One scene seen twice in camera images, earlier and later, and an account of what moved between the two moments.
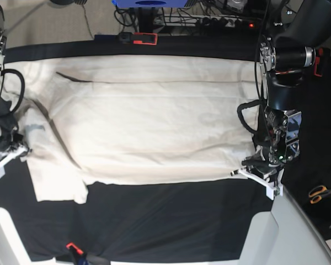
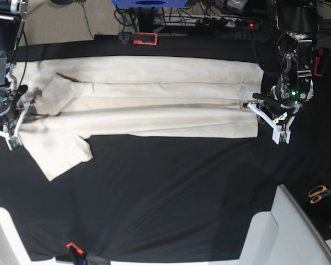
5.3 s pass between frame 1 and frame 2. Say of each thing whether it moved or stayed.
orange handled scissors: stayed
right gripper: moved
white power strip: stayed
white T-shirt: moved
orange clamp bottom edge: stayed
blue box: stayed
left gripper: moved
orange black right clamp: stayed
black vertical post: stayed
